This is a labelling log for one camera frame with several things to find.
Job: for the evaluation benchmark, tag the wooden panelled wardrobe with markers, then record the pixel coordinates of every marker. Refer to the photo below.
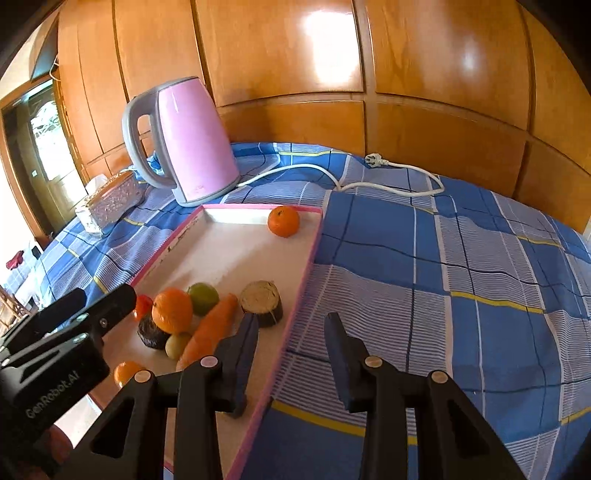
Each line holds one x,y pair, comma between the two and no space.
415,69

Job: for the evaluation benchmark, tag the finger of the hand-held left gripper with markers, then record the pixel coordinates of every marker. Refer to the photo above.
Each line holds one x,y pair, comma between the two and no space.
51,314
111,307

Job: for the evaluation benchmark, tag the pink electric kettle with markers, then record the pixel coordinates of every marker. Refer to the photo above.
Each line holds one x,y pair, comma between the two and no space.
194,138

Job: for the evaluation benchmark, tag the person's left hand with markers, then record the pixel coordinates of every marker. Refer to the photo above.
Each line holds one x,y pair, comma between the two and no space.
62,445

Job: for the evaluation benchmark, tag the red tomato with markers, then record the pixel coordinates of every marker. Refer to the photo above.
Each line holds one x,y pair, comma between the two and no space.
142,307

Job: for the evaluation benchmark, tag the brown kiwi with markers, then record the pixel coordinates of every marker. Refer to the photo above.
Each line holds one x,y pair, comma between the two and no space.
177,346

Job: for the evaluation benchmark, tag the wooden door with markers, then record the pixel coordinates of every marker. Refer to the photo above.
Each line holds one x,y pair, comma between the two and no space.
10,157

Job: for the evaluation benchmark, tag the large orange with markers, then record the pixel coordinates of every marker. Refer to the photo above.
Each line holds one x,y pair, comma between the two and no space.
125,373

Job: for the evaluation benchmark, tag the green tomato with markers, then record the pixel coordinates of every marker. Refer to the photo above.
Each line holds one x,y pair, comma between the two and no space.
204,297

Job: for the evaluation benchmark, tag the pink shallow tray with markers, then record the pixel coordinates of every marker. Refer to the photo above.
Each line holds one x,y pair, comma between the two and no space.
240,258

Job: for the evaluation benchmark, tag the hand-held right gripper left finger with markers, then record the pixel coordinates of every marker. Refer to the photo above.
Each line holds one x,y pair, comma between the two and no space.
244,369

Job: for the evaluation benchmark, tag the orange carrot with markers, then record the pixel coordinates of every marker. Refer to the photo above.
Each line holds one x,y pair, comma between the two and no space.
212,325

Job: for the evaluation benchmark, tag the small orange with stem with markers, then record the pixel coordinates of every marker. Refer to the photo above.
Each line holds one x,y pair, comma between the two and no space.
283,221

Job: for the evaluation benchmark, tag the dark wrinkled passion fruit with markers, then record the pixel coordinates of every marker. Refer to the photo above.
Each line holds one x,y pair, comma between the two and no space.
150,334

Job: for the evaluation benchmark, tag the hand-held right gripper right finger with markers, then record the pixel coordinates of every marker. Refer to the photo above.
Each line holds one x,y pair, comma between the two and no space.
339,369

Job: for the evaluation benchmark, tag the silver glitter tissue box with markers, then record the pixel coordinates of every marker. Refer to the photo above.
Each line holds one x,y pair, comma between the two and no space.
111,203

